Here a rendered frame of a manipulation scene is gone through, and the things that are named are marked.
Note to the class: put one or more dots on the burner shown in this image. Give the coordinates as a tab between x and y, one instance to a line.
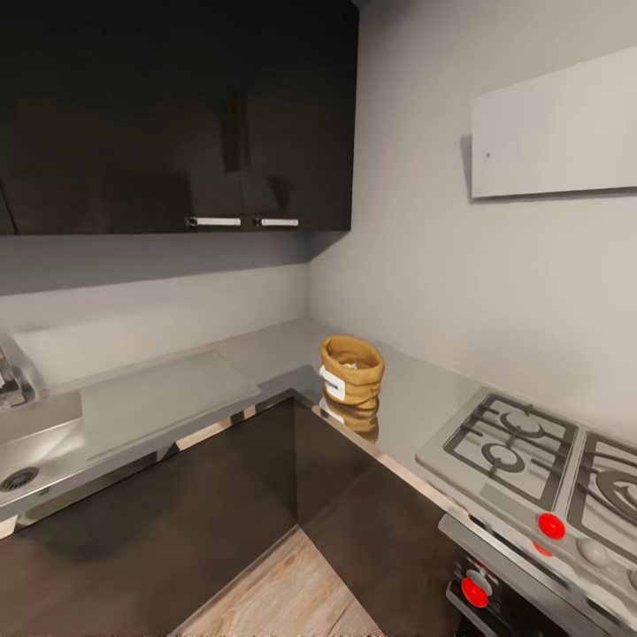
570	486

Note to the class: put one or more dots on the drop in sink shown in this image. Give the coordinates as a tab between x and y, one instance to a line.
53	437

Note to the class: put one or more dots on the range hood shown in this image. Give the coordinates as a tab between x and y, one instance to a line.
573	129

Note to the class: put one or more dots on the oven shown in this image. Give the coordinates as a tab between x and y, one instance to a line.
474	590

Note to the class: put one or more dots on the popcorn bag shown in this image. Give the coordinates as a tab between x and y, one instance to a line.
355	386

